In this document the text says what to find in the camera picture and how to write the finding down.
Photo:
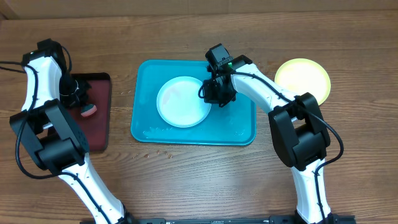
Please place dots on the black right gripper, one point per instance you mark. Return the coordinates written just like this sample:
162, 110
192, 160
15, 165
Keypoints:
212, 99

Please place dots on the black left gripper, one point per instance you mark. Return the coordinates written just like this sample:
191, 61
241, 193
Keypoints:
80, 95

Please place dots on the light blue plate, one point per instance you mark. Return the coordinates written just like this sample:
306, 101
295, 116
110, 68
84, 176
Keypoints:
179, 104

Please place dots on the yellow plate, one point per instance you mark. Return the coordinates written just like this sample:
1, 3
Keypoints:
301, 75

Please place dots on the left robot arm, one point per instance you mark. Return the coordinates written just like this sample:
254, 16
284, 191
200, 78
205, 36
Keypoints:
63, 115

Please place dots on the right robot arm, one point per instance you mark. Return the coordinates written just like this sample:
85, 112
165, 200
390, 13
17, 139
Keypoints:
298, 131

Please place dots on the teal plastic tray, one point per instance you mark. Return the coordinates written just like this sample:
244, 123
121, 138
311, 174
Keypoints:
233, 124

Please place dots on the dark red water tray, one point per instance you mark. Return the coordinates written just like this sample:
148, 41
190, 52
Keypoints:
96, 126

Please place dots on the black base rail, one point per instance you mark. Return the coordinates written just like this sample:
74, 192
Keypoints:
274, 219

